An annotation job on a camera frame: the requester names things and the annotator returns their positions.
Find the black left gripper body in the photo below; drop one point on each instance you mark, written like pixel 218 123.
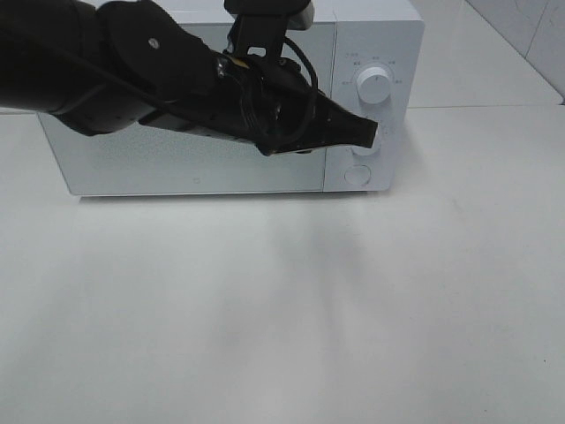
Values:
pixel 270 105

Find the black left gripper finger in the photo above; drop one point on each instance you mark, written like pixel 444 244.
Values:
pixel 343 128

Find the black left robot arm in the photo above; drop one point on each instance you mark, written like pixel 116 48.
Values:
pixel 101 69

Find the round white door button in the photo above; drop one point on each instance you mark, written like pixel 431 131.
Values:
pixel 358 175

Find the white microwave oven body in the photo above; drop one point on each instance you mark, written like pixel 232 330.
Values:
pixel 339 47

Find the white microwave knob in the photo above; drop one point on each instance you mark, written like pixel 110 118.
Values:
pixel 367 151
pixel 374 84

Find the left wrist camera unit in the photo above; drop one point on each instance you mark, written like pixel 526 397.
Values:
pixel 263 24

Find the white microwave door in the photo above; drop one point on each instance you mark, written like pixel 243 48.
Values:
pixel 141 160

